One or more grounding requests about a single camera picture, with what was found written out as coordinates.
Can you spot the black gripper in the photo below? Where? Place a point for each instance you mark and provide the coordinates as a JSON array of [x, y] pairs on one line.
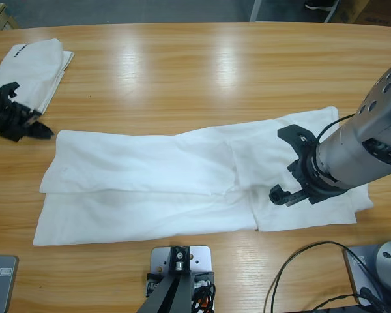
[[6, 117], [309, 182]]

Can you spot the white T-shirt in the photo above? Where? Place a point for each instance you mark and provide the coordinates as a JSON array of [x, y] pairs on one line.
[[36, 71], [150, 179]]

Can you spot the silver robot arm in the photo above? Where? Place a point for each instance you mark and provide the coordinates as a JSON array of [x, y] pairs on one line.
[[361, 146]]

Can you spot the wooden pallet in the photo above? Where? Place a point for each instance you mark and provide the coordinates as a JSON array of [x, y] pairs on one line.
[[0, 18]]

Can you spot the white metal table leg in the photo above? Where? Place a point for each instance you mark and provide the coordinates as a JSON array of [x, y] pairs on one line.
[[334, 11], [255, 11]]

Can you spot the black shoe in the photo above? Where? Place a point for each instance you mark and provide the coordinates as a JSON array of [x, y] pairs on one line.
[[321, 5]]

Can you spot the brown cardboard box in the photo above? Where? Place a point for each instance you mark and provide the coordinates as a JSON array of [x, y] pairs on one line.
[[371, 13]]

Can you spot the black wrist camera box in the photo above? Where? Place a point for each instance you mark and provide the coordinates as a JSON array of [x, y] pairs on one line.
[[293, 135], [8, 88]]

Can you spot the white block with dark post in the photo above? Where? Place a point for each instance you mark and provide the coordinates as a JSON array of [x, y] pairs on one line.
[[200, 257]]

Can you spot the grey base plate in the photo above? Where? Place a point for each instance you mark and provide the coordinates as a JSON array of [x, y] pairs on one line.
[[1, 283], [358, 270]]

